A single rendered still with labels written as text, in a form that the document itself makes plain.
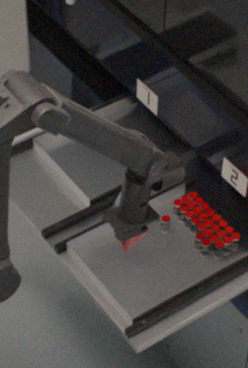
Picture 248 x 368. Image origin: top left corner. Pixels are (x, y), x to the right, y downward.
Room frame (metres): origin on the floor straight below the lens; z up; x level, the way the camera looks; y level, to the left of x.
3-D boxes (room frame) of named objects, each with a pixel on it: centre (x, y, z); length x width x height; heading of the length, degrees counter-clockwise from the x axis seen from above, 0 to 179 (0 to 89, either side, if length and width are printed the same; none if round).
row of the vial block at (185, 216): (1.51, -0.18, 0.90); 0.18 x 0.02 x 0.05; 36
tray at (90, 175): (1.79, 0.02, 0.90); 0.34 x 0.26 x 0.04; 126
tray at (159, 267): (1.45, -0.09, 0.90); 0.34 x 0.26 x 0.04; 126
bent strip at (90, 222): (1.56, 0.04, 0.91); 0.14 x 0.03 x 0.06; 126
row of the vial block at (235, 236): (1.54, -0.22, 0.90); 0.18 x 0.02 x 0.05; 36
